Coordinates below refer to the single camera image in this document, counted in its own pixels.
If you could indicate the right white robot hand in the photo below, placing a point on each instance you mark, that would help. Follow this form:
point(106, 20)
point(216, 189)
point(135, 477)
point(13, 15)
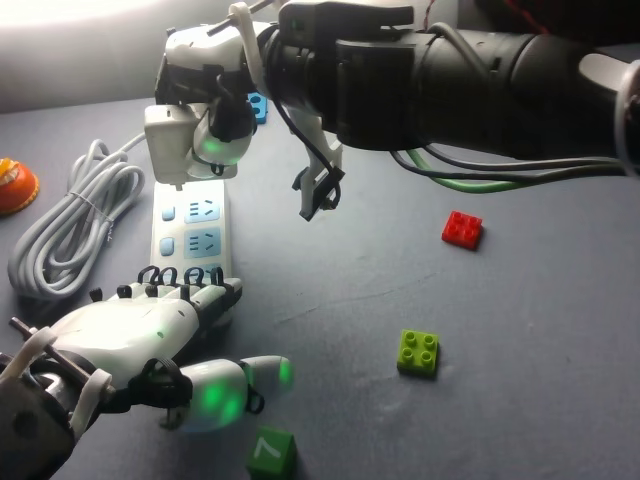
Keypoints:
point(205, 47)

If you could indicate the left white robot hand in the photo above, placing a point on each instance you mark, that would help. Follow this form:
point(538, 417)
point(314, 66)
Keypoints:
point(125, 330)

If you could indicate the white power adapter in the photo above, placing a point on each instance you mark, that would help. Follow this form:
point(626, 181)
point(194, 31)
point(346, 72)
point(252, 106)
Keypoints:
point(167, 142)

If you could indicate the white power strip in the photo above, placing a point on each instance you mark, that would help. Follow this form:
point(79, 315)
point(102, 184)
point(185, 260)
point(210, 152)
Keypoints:
point(170, 235)

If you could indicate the blue four-hole block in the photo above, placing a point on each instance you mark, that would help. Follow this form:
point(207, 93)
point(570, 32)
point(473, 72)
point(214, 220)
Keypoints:
point(260, 107)

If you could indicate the orange toy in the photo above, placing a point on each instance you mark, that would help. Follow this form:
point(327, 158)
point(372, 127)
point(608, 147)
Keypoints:
point(15, 190)

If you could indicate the green cube number 7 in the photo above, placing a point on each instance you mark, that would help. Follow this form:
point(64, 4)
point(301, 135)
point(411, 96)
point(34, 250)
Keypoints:
point(270, 452)

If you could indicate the grey table cloth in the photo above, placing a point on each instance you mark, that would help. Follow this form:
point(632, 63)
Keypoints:
point(400, 300)

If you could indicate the lime green toy brick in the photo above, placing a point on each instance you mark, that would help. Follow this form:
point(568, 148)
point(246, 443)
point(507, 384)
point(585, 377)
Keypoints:
point(419, 352)

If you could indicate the red toy brick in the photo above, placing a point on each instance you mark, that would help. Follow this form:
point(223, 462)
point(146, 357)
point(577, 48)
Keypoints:
point(462, 230)

